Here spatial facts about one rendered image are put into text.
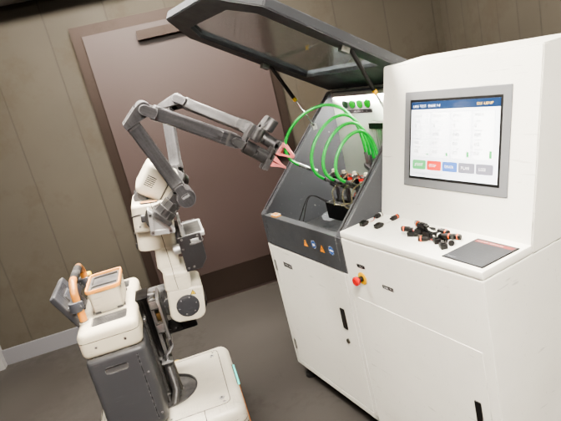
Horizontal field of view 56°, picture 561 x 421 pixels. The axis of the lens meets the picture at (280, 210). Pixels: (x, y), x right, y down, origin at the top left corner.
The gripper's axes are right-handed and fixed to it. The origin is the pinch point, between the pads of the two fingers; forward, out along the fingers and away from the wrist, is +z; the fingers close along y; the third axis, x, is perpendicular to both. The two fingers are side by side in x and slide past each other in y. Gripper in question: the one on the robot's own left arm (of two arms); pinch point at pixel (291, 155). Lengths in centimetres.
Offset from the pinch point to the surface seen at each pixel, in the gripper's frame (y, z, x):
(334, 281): -24, 48, 33
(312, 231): -21.9, 28.9, 20.7
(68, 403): 28, -43, 202
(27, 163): 74, -169, 111
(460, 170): -57, 62, -32
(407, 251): -67, 62, -1
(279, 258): 13, 20, 49
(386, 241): -57, 55, 2
